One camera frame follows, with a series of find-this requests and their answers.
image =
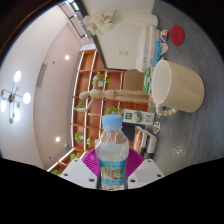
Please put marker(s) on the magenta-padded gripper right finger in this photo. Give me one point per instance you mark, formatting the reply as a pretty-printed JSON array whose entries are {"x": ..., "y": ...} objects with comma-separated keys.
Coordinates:
[{"x": 146, "y": 173}]

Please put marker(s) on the ceiling air vent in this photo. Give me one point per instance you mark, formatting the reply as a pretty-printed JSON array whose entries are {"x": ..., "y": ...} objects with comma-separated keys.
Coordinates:
[{"x": 41, "y": 75}]

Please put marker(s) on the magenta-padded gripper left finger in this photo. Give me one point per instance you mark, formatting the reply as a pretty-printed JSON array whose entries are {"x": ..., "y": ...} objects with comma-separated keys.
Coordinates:
[{"x": 78, "y": 173}]

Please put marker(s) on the recessed ceiling downlights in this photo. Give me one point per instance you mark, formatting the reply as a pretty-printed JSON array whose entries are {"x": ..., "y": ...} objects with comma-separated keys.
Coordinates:
[{"x": 67, "y": 57}]

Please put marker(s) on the white wall switch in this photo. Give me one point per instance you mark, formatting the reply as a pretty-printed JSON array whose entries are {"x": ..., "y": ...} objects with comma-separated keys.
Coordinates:
[{"x": 123, "y": 52}]

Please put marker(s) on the small printed round badge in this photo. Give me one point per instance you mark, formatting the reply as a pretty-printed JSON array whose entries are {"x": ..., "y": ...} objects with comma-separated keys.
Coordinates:
[
  {"x": 156, "y": 127},
  {"x": 164, "y": 49},
  {"x": 164, "y": 35}
]

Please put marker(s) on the wooden artist mannequin figure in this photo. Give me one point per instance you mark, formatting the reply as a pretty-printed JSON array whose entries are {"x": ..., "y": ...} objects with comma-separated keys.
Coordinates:
[{"x": 116, "y": 93}]

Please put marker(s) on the white ceramic vase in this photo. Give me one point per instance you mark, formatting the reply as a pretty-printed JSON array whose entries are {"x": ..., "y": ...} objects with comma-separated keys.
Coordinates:
[{"x": 136, "y": 19}]

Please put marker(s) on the window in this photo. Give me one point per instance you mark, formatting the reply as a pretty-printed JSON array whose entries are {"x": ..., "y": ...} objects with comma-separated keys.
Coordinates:
[{"x": 75, "y": 6}]

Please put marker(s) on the blue white tissue pack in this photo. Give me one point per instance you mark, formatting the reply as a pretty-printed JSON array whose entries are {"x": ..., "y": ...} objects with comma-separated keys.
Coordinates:
[{"x": 157, "y": 53}]

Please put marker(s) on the clear blue-capped water bottle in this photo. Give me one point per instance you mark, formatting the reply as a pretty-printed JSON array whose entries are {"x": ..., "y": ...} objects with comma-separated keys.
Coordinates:
[{"x": 112, "y": 150}]

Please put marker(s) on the orange wooden shelf unit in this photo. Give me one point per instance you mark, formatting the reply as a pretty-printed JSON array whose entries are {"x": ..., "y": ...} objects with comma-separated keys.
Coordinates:
[{"x": 100, "y": 65}]

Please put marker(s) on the multi-bulb ceiling lamp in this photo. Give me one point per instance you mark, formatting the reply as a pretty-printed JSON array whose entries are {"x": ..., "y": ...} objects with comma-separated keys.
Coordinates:
[{"x": 11, "y": 97}]

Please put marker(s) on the tan upholstered chair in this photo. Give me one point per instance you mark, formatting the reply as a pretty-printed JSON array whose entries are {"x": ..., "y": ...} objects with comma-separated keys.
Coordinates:
[{"x": 135, "y": 80}]

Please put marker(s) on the flat round red coaster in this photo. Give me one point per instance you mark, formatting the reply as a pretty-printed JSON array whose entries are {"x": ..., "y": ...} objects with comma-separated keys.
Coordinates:
[{"x": 177, "y": 35}]

